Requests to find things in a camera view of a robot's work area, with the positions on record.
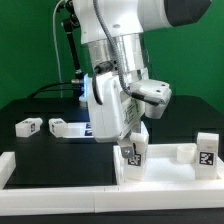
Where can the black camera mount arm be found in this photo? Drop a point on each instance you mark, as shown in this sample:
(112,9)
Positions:
(69,25)

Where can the white square tabletop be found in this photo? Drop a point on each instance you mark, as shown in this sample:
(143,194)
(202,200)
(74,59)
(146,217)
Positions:
(166,163)

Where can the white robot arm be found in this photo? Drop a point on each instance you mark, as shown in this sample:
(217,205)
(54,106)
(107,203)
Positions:
(113,32)

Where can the white tag sheet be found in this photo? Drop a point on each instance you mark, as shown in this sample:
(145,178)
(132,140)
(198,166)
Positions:
(79,130)

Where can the white U-shaped fence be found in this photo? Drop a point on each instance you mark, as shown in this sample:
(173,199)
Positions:
(131,196)

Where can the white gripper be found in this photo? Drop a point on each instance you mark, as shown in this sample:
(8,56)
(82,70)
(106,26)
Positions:
(112,112)

